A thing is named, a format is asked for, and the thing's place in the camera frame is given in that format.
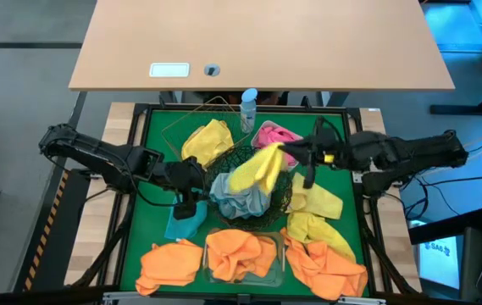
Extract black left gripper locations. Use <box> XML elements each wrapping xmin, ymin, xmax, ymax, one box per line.
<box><xmin>162</xmin><ymin>157</ymin><xmax>207</xmax><ymax>220</ymax></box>

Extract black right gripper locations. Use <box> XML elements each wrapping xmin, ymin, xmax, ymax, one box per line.
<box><xmin>280</xmin><ymin>129</ymin><xmax>354</xmax><ymax>170</ymax></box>

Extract teal microfiber towel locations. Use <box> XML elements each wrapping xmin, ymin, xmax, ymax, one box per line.
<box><xmin>163</xmin><ymin>192</ymin><xmax>208</xmax><ymax>241</ymax></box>

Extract yellow microfiber towel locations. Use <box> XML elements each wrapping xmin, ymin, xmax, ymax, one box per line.
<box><xmin>286</xmin><ymin>211</ymin><xmax>357</xmax><ymax>263</ymax></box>
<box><xmin>180</xmin><ymin>119</ymin><xmax>235</xmax><ymax>169</ymax></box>
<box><xmin>285</xmin><ymin>172</ymin><xmax>345</xmax><ymax>220</ymax></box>
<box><xmin>228</xmin><ymin>142</ymin><xmax>287</xmax><ymax>196</ymax></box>

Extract grey towel with blue edge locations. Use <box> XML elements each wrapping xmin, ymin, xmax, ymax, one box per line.
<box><xmin>209</xmin><ymin>171</ymin><xmax>272</xmax><ymax>220</ymax></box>

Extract orange microfiber towel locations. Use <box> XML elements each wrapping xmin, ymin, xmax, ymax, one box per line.
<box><xmin>135</xmin><ymin>238</ymin><xmax>204</xmax><ymax>297</ymax></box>
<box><xmin>205</xmin><ymin>228</ymin><xmax>279</xmax><ymax>283</ymax></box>
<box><xmin>280</xmin><ymin>227</ymin><xmax>369</xmax><ymax>302</ymax></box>

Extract small clear water bottle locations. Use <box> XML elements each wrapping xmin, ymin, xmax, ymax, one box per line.
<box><xmin>239</xmin><ymin>87</ymin><xmax>259</xmax><ymax>136</ymax></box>

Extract green table mat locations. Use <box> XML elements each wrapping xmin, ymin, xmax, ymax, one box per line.
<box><xmin>119</xmin><ymin>108</ymin><xmax>371</xmax><ymax>297</ymax></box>

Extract clear plastic container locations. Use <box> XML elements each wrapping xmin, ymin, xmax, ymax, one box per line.
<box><xmin>201</xmin><ymin>228</ymin><xmax>287</xmax><ymax>288</ymax></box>

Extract tan wooden desk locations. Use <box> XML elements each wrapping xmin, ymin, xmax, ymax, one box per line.
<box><xmin>68</xmin><ymin>0</ymin><xmax>457</xmax><ymax>92</ymax></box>

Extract black yellow hazard floor strip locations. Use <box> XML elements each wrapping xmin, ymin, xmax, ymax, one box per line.
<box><xmin>14</xmin><ymin>91</ymin><xmax>91</xmax><ymax>293</ymax></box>

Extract white box with blue print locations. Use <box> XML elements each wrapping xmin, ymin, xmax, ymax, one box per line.
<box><xmin>417</xmin><ymin>234</ymin><xmax>465</xmax><ymax>291</ymax></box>

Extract black desk leg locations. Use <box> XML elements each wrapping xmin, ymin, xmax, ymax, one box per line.
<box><xmin>429</xmin><ymin>78</ymin><xmax>482</xmax><ymax>116</ymax></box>

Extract black wire mesh bowl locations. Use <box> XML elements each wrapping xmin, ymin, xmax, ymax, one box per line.
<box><xmin>203</xmin><ymin>145</ymin><xmax>293</xmax><ymax>233</ymax></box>

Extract gold wire basket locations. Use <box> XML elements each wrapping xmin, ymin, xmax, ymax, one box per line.
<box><xmin>160</xmin><ymin>95</ymin><xmax>253</xmax><ymax>170</ymax></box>

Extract black metal rig frame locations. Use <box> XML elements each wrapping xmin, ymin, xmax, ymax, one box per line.
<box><xmin>70</xmin><ymin>101</ymin><xmax>422</xmax><ymax>305</ymax></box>

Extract silver aluminium bracket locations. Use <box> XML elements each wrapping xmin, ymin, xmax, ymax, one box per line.
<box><xmin>102</xmin><ymin>291</ymin><xmax>140</xmax><ymax>304</ymax></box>
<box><xmin>336</xmin><ymin>296</ymin><xmax>388</xmax><ymax>305</ymax></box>

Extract black cable bundle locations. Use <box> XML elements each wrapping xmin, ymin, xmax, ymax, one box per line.
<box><xmin>388</xmin><ymin>175</ymin><xmax>432</xmax><ymax>221</ymax></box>

